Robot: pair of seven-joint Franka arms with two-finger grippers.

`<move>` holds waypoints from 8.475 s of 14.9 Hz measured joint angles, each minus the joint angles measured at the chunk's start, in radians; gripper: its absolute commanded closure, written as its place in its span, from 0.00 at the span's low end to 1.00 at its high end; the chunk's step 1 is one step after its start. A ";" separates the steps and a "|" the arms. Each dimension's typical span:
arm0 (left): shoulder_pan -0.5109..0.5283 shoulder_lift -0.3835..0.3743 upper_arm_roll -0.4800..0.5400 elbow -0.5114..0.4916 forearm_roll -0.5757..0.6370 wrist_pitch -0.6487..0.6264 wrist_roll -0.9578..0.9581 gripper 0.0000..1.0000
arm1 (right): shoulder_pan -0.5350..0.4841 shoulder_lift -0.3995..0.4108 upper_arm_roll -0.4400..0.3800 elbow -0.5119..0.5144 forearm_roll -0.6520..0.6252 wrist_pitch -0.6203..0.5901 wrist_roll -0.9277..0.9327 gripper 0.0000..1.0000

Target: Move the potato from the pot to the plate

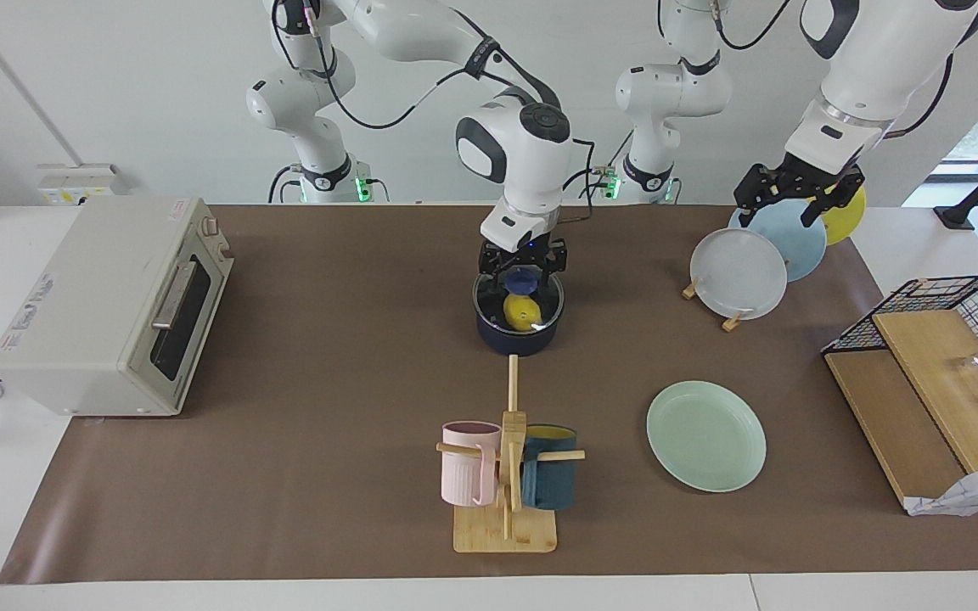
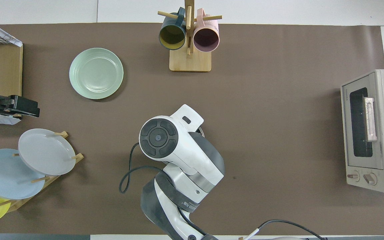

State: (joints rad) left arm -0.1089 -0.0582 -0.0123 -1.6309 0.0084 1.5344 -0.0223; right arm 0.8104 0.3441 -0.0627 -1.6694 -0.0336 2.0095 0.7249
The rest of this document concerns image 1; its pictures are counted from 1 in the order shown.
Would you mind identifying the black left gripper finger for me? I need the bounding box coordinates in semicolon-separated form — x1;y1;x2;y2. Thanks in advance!
733;165;778;228
801;167;868;228

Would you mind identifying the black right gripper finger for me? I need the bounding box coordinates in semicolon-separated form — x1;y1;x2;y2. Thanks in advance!
540;240;568;294
479;242;509;298

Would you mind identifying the glass lid with blue knob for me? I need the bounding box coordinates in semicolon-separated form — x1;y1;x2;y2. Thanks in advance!
472;263;565;334

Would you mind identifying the yellow lemon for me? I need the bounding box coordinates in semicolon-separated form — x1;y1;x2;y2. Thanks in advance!
503;293;545;332

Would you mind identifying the yellow plate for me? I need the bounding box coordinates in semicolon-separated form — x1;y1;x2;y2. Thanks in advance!
807;182;868;247

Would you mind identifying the light blue plate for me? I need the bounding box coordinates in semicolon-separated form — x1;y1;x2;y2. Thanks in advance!
728;199;829;283

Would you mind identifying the grey plate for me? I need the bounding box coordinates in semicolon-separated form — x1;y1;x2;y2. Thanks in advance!
690;227;789;322

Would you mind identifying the wooden plate rack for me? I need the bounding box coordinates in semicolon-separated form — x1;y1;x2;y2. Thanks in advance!
681;276;750;333

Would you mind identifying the mint green plate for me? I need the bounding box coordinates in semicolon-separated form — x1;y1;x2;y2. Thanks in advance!
646;380;767;493

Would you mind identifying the dark blue saucepan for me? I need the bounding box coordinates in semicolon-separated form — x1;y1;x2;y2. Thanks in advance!
474;272;566;357

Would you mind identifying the brown table mat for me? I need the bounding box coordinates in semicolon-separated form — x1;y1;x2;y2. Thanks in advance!
0;204;978;585

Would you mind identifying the pink ribbed mug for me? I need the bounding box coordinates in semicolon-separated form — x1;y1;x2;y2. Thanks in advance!
441;421;503;507

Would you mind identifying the dark teal mug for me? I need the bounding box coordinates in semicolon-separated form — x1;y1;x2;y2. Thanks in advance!
520;424;579;511

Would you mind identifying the wooden mug rack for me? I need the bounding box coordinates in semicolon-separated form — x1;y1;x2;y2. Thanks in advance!
436;355;586;554

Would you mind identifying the white patterned cloth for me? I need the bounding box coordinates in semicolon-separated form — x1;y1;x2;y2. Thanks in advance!
905;461;978;517

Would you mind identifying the beige toaster oven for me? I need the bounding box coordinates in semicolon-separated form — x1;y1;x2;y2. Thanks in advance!
0;197;235;417

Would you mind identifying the white power strip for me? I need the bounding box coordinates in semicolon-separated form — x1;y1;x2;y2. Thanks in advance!
37;164;129;206

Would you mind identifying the black base cable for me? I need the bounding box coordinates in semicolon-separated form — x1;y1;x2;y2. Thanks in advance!
574;127;632;201
268;164;303;205

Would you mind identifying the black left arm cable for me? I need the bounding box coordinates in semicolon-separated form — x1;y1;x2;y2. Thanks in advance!
710;0;957;139

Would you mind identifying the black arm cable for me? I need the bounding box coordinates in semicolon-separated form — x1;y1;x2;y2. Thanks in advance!
273;0;597;226
710;0;957;139

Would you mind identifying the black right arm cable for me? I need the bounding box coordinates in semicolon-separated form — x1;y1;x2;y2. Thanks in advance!
273;0;597;226

